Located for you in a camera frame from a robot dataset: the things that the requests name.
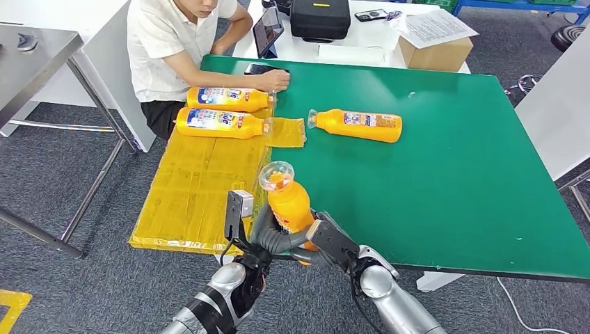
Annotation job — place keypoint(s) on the dark tablet on stand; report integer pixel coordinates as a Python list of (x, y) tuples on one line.
[(268, 31)]

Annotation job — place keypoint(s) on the yellow taped cardboard mat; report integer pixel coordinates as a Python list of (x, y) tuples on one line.
[(198, 184)]

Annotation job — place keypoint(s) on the blue metal rack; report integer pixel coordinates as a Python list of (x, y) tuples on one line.
[(521, 3)]

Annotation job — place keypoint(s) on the small grey metal object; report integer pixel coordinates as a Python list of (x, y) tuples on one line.
[(26, 42)]

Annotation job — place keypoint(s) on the printed paper sheet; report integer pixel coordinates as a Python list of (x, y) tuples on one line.
[(433, 26)]

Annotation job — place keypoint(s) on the white table leg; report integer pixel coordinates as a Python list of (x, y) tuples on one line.
[(440, 280)]

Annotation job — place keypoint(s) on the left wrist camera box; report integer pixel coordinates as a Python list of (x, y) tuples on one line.
[(237, 207)]

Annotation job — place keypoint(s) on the orange detergent bottle clear cap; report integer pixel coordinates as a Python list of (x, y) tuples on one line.
[(253, 101), (332, 124), (290, 207), (251, 129)]

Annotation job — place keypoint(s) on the black smartphone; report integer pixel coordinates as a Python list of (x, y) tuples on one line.
[(256, 69), (371, 15)]

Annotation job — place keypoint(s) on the black carrying case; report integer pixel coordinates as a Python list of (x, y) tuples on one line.
[(320, 19)]

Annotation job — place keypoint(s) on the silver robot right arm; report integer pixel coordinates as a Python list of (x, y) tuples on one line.
[(392, 299)]

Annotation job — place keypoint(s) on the small purple item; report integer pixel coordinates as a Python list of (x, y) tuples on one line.
[(394, 15)]

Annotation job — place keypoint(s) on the stainless steel table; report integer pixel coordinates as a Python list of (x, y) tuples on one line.
[(32, 73)]

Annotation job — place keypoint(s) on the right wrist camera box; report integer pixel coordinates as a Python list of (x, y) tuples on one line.
[(332, 239)]

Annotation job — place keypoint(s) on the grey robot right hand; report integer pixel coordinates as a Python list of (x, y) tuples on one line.
[(315, 259)]

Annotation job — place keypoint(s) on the black round stool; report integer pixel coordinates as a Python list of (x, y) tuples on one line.
[(571, 37)]

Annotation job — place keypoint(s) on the person's right hand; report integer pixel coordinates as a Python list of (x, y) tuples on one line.
[(274, 81)]

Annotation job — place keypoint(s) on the person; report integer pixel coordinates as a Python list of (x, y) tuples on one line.
[(161, 41)]

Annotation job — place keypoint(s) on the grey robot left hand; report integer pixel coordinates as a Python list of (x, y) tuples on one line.
[(267, 239)]

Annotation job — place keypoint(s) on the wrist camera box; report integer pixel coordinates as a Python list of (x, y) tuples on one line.
[(237, 207), (332, 239)]

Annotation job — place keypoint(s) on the brown cardboard box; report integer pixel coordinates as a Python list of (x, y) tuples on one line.
[(435, 57)]

